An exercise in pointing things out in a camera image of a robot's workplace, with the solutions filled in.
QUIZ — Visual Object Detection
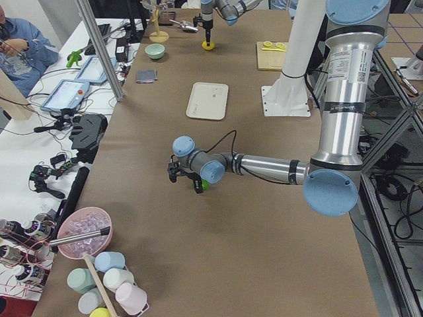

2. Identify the metal handle tool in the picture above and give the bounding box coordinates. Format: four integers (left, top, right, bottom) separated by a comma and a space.
49, 227, 112, 248

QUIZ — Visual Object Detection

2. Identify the wooden stand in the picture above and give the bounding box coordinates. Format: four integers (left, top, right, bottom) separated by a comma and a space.
141, 1, 169, 43

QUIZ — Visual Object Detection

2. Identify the white plastic cup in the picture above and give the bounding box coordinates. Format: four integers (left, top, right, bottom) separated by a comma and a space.
102, 268, 135, 293

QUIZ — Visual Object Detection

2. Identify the metal scoop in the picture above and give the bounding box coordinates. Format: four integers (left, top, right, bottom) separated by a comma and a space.
170, 19, 198, 33

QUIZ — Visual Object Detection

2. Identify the dark grey folded cloth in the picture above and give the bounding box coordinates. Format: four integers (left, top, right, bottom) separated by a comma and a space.
135, 69, 157, 83

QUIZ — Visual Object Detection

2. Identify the black device on table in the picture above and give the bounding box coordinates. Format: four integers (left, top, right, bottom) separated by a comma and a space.
69, 114, 108, 164

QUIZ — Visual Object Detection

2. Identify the cream plastic tray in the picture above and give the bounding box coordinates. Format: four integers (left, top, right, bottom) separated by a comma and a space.
186, 82, 229, 121

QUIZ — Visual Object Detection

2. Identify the grey plastic cup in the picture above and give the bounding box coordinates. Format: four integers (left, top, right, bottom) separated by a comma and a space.
78, 288, 106, 314

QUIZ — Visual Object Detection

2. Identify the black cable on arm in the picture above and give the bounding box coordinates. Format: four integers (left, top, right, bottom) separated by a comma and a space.
205, 129, 238, 156

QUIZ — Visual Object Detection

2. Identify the black bar at edge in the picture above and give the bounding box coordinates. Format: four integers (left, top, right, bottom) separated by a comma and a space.
57, 167, 90, 227

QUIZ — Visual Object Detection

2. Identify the yellow plastic knife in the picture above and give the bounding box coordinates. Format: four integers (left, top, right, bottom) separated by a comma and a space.
260, 48, 286, 52

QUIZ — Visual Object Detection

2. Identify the teach pendant far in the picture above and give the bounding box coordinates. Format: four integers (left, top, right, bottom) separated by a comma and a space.
75, 55, 107, 85

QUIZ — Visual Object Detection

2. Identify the aluminium frame post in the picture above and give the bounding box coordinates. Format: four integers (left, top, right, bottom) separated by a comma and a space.
75, 0, 124, 102

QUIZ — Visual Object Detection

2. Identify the wooden cutting board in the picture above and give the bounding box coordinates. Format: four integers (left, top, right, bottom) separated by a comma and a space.
256, 41, 288, 71

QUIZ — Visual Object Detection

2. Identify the wooden cup rack stick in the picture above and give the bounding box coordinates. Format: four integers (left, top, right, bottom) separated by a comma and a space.
83, 253, 118, 317

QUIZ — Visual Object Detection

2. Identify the mint green bowl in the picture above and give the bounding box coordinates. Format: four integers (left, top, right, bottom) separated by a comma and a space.
144, 43, 165, 60

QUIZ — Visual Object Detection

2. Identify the teach pendant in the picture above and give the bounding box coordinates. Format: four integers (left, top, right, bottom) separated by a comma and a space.
40, 80, 90, 113
75, 55, 107, 85

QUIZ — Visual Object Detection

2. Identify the yellow lemon slice right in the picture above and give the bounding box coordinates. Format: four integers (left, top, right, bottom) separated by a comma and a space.
275, 42, 286, 49

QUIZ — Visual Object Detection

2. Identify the yellow plastic cup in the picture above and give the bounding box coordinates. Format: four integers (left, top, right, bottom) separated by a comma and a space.
89, 307, 111, 317

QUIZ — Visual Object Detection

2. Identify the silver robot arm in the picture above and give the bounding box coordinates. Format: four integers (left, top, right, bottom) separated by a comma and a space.
168, 1, 390, 217

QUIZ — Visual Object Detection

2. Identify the green plastic cup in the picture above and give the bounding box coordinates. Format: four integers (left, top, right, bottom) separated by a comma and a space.
67, 268, 96, 294

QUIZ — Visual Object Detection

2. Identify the green lime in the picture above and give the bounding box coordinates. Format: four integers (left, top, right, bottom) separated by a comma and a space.
202, 180, 209, 191

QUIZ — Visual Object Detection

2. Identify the dark tray at back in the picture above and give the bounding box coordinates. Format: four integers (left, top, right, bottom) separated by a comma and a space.
159, 11, 176, 26

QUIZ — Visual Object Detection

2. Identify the black keyboard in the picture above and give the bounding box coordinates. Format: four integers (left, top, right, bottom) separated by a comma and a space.
84, 23, 112, 56

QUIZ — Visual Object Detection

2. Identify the green plastic clamp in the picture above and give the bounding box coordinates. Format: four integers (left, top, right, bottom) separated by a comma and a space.
66, 49, 84, 68

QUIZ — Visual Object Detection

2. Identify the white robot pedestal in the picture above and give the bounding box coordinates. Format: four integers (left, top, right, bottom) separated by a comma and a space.
262, 0, 326, 117

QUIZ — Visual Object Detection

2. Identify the teach pendant near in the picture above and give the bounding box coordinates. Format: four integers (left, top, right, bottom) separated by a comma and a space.
40, 80, 90, 113

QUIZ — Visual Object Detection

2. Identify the pink plastic cup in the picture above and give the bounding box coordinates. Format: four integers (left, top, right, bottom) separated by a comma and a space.
115, 282, 149, 316

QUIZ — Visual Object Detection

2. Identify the blue plastic cup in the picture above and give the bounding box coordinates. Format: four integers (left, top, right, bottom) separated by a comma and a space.
95, 252, 126, 273

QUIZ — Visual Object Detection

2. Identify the person in blue shirt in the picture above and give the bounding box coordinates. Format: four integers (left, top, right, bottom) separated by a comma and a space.
1, 11, 59, 97

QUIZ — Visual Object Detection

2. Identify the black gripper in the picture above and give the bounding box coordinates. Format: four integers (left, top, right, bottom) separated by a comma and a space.
167, 155, 203, 194

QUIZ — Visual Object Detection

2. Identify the pink bowl with ice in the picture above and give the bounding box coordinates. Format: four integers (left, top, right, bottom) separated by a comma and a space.
58, 207, 113, 260

